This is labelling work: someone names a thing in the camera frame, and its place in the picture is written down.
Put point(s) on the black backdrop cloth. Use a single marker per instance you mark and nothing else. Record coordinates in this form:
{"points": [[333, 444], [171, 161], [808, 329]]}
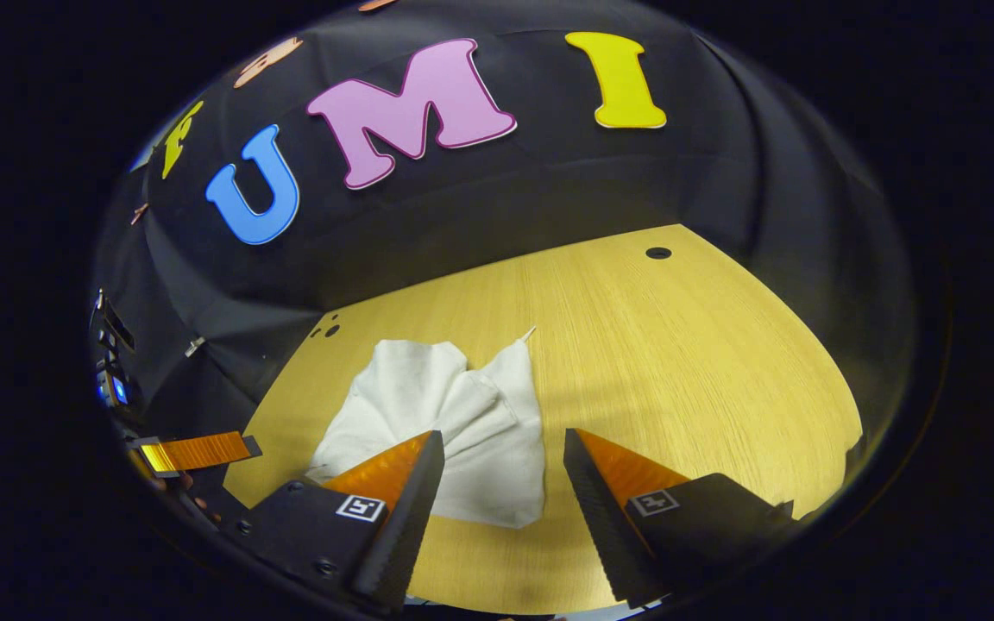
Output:
{"points": [[506, 198]]}

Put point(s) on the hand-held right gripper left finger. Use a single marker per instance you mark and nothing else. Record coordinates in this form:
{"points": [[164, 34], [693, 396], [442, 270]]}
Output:
{"points": [[411, 517]]}

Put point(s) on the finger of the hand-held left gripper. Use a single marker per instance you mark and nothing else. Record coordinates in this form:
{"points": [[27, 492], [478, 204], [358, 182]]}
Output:
{"points": [[199, 451]]}

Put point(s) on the white jeans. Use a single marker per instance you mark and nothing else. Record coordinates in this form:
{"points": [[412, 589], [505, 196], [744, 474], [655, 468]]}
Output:
{"points": [[462, 414]]}

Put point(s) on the silver metal clip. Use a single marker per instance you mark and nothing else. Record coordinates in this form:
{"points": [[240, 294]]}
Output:
{"points": [[195, 347]]}

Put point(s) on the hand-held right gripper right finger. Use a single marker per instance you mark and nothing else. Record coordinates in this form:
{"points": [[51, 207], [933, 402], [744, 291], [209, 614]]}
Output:
{"points": [[596, 517]]}

